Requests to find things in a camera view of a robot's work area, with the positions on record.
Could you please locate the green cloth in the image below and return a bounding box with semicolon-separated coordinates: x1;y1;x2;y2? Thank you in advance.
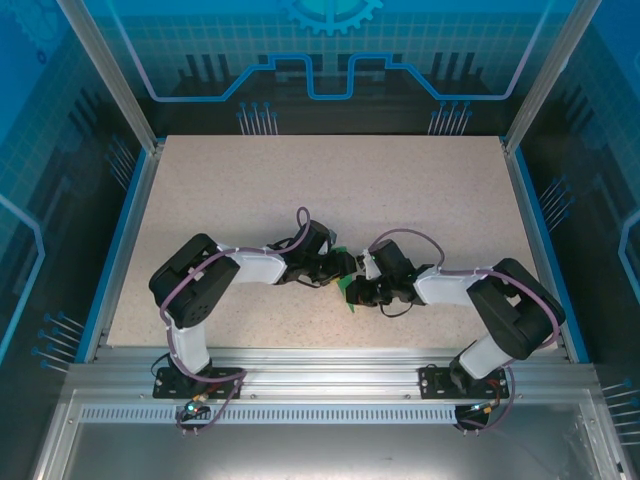
333;245;364;315

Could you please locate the blue side strip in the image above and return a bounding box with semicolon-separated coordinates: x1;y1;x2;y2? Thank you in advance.
74;147;151;362
512;147;592;364

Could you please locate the steel bottom panel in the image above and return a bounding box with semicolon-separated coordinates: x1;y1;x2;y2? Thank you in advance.
57;422;624;480

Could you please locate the long aluminium mounting rail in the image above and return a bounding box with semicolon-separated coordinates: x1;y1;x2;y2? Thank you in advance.
67;346;601;404

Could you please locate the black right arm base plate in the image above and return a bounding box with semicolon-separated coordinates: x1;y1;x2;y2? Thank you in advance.
418;364;506;401

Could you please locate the slotted grey cable duct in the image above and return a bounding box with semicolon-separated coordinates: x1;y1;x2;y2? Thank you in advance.
79;404;501;426

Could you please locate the aluminium side rail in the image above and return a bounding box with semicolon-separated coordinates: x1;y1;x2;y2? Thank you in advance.
503;144;576;364
92;144;164;362

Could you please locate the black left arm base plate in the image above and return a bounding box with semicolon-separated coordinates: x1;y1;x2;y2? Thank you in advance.
152;366;245;401

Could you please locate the aluminium frame post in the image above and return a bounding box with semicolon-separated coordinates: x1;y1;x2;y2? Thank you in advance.
501;0;601;156
55;0;166;154

